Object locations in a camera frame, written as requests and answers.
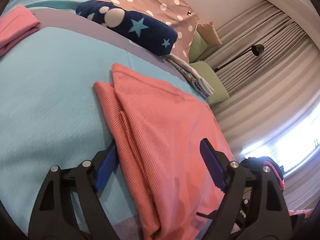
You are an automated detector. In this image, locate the black floor lamp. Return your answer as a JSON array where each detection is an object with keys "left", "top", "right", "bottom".
[{"left": 214, "top": 44, "right": 265, "bottom": 73}]

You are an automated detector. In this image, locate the lower green pillow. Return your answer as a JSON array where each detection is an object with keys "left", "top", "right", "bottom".
[{"left": 190, "top": 61, "right": 229, "bottom": 106}]

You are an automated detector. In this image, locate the grey pleated curtain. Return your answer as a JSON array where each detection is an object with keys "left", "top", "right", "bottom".
[{"left": 204, "top": 1, "right": 319, "bottom": 210}]

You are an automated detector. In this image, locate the green pillow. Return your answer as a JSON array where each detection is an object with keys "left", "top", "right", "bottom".
[
  {"left": 190, "top": 61, "right": 229, "bottom": 106},
  {"left": 189, "top": 31, "right": 207, "bottom": 63}
]

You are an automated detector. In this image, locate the folded grey patterned clothes stack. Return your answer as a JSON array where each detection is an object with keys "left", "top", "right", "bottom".
[{"left": 162, "top": 53, "right": 214, "bottom": 99}]

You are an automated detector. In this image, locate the upper green pillow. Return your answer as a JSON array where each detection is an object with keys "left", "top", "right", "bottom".
[{"left": 189, "top": 31, "right": 207, "bottom": 63}]

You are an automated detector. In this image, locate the pink long-sleeve bear shirt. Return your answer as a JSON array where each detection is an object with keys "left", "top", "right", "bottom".
[{"left": 94, "top": 63, "right": 233, "bottom": 239}]

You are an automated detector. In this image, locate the dark clothes pile by window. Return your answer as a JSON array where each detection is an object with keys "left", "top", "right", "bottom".
[{"left": 240, "top": 156, "right": 285, "bottom": 191}]

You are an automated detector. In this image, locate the tan pillow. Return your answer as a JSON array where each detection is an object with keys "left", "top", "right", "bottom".
[{"left": 197, "top": 21, "right": 222, "bottom": 45}]

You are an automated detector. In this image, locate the blue grey geometric bedspread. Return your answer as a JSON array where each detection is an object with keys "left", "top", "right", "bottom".
[{"left": 1, "top": 0, "right": 201, "bottom": 239}]

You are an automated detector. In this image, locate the navy star plush blanket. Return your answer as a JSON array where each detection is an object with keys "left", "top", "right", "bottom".
[{"left": 76, "top": 0, "right": 178, "bottom": 56}]

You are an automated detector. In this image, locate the folded pink garment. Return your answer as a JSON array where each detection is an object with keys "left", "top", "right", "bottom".
[{"left": 1, "top": 6, "right": 41, "bottom": 56}]

